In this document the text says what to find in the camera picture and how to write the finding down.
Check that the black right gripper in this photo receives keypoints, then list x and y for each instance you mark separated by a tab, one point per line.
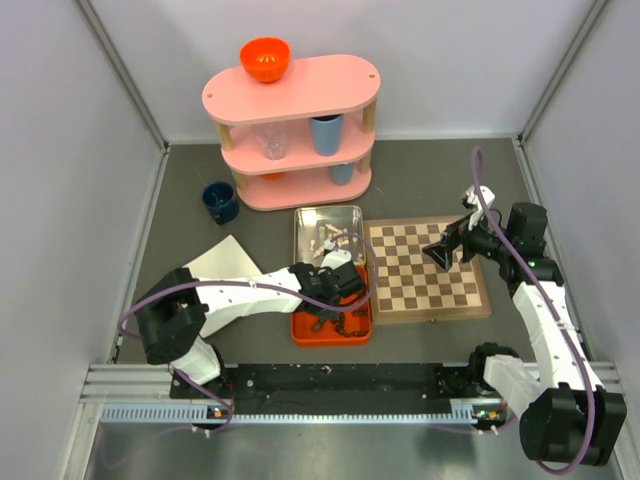
451	238

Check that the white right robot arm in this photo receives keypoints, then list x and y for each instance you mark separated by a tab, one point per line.
564	411

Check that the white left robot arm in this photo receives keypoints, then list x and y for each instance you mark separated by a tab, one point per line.
180	312

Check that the wooden chess board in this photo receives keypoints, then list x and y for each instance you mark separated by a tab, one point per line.
412	288

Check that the orange tin box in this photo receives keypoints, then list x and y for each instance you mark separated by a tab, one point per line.
324	325

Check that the white paper sheet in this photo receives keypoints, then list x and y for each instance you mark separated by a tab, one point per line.
226	260

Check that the blue cup bottom shelf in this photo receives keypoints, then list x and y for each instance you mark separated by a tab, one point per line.
342	174

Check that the blue cup shelf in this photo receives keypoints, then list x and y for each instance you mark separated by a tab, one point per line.
342	174
326	133

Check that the dark blue mug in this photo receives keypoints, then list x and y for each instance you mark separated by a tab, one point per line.
220	200

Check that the pink three-tier shelf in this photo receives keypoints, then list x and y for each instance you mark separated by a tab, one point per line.
312	87

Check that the blue cup middle shelf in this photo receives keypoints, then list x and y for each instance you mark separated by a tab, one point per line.
326	133

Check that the clear glass cup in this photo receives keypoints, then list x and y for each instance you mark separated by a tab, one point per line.
274	139

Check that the orange bowl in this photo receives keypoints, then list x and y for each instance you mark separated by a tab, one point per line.
266	59

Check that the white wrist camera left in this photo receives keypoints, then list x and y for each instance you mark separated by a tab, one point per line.
334	257

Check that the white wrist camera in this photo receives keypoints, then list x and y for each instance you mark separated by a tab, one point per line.
479	197
334	257

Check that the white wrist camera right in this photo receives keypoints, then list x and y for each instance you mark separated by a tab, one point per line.
479	197

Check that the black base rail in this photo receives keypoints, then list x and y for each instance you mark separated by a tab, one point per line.
356	389

